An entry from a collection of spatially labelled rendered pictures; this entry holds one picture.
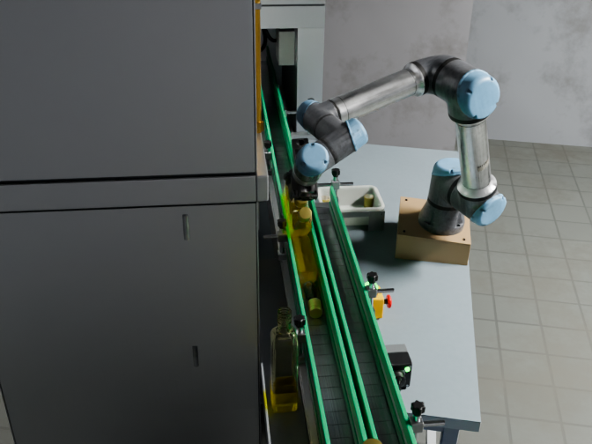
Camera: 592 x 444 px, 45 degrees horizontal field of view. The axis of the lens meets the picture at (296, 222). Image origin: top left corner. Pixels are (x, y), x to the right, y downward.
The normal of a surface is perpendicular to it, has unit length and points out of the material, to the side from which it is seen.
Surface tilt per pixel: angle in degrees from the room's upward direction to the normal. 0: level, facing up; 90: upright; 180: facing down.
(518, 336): 0
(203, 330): 90
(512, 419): 0
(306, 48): 90
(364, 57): 82
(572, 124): 90
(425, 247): 90
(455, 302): 0
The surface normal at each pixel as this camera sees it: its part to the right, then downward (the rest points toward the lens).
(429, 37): -0.16, 0.37
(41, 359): 0.11, 0.50
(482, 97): 0.47, 0.41
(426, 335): 0.01, -0.86
